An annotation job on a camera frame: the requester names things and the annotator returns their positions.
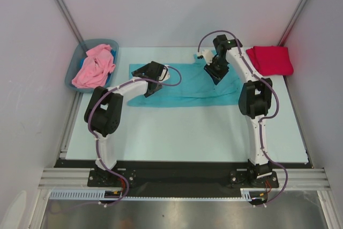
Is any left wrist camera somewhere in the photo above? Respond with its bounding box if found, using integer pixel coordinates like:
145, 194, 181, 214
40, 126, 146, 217
158, 65, 170, 82

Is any turquoise t shirt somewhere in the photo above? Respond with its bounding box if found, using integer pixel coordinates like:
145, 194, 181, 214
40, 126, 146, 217
127, 62, 243, 108

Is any corner aluminium post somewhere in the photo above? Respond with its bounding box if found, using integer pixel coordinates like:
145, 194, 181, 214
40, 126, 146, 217
54, 0, 84, 43
278, 0, 310, 46

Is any right corner aluminium post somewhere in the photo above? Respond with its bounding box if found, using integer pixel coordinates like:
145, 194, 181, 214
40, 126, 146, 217
278, 0, 310, 46

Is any folded red t shirt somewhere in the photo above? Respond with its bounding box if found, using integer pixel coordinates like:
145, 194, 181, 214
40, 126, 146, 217
246, 46, 294, 76

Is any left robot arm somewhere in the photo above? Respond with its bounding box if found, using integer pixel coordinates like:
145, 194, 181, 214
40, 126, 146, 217
84, 61, 170, 186

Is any pink t shirt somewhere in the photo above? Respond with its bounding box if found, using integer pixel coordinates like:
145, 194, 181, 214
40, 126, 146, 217
71, 44, 116, 88

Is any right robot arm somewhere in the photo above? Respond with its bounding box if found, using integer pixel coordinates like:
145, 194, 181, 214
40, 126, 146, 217
198, 34, 272, 187

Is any blue plastic basket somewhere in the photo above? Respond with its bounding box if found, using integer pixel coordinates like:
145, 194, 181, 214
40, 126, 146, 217
64, 39, 119, 94

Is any left corner aluminium post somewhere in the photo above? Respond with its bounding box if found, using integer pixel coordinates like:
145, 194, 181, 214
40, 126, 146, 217
54, 0, 84, 43

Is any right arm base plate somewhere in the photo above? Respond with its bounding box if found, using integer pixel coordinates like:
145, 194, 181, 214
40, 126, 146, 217
229, 168, 279, 189

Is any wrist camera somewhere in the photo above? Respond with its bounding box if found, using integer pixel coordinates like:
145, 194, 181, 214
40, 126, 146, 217
158, 65, 170, 82
197, 49, 214, 65

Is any aluminium front rail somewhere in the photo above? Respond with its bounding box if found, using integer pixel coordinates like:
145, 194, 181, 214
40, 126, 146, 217
38, 168, 331, 191

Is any left slotted cable duct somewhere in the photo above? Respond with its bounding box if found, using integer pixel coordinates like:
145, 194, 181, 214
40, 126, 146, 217
50, 189, 122, 201

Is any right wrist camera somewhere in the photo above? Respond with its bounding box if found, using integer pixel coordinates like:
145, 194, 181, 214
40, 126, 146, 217
197, 49, 214, 65

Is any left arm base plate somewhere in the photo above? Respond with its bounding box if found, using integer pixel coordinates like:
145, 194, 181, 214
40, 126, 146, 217
87, 160, 138, 188

